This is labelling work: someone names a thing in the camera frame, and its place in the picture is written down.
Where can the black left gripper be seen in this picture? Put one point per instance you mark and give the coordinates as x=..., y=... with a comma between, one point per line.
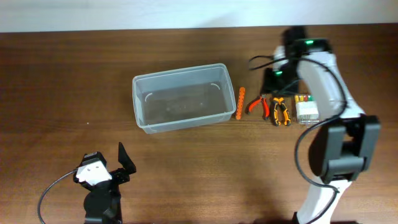
x=117, y=175

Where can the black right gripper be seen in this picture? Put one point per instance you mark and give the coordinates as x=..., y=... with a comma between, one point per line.
x=270, y=82

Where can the clear plastic storage container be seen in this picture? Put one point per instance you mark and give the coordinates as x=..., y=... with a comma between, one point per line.
x=183, y=98

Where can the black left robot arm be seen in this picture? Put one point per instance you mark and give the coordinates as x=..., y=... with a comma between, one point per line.
x=103, y=202

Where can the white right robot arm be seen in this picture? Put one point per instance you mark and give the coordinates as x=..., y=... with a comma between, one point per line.
x=331, y=154

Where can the orange black long-nose pliers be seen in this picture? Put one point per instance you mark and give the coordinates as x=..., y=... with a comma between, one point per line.
x=280, y=112

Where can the clear box of bits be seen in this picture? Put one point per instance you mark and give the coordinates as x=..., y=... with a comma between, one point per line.
x=306, y=109

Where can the orange perforated bar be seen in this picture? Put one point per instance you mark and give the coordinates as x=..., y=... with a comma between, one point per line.
x=239, y=109

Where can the red handled cutting pliers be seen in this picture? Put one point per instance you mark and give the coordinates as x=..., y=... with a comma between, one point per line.
x=261, y=99

